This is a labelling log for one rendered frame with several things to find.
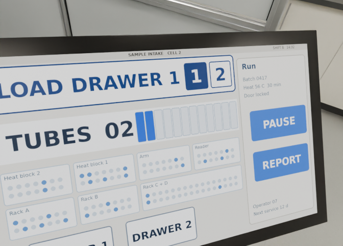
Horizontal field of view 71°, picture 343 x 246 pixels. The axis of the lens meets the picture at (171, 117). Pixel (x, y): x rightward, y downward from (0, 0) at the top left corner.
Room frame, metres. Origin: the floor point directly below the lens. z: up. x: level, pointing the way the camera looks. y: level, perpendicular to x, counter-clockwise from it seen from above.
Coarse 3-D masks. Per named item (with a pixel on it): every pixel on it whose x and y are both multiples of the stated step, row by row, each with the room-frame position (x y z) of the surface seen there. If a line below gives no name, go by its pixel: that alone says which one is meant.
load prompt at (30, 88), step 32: (64, 64) 0.23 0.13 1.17; (96, 64) 0.24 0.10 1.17; (128, 64) 0.26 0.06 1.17; (160, 64) 0.27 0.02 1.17; (192, 64) 0.28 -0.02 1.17; (224, 64) 0.30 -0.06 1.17; (0, 96) 0.19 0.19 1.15; (32, 96) 0.20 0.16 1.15; (64, 96) 0.21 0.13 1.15; (96, 96) 0.22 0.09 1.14; (128, 96) 0.23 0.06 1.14; (160, 96) 0.24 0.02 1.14
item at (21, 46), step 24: (0, 48) 0.22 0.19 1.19; (24, 48) 0.23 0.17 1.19; (48, 48) 0.24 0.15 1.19; (72, 48) 0.25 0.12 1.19; (96, 48) 0.26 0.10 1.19; (120, 48) 0.27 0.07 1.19; (144, 48) 0.28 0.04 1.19; (168, 48) 0.29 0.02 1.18; (312, 48) 0.36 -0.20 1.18; (312, 72) 0.34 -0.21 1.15; (312, 96) 0.32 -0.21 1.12; (312, 120) 0.29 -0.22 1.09; (312, 216) 0.20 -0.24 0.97; (240, 240) 0.15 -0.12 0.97
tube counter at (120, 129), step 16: (112, 112) 0.21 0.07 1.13; (128, 112) 0.22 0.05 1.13; (144, 112) 0.22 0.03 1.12; (160, 112) 0.23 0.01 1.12; (176, 112) 0.24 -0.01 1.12; (192, 112) 0.24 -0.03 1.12; (208, 112) 0.25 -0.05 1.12; (224, 112) 0.26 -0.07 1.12; (112, 128) 0.20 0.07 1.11; (128, 128) 0.21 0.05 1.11; (144, 128) 0.21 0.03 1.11; (160, 128) 0.22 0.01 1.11; (176, 128) 0.22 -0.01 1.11; (192, 128) 0.23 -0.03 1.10; (208, 128) 0.24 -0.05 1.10; (224, 128) 0.24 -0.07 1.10; (112, 144) 0.19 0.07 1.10; (128, 144) 0.19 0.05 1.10
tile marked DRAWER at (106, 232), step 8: (80, 232) 0.11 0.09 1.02; (88, 232) 0.11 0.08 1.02; (96, 232) 0.11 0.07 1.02; (104, 232) 0.12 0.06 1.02; (112, 232) 0.12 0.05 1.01; (48, 240) 0.10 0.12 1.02; (56, 240) 0.10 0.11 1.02; (64, 240) 0.10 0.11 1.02; (72, 240) 0.10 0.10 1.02; (80, 240) 0.10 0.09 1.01; (88, 240) 0.11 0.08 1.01; (96, 240) 0.11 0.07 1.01; (104, 240) 0.11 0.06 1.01; (112, 240) 0.11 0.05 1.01
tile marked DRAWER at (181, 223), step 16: (192, 208) 0.16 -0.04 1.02; (128, 224) 0.13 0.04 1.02; (144, 224) 0.13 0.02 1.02; (160, 224) 0.14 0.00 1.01; (176, 224) 0.14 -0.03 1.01; (192, 224) 0.15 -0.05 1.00; (128, 240) 0.12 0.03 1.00; (144, 240) 0.12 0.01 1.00; (160, 240) 0.12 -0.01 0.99; (176, 240) 0.13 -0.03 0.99; (192, 240) 0.13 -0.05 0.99
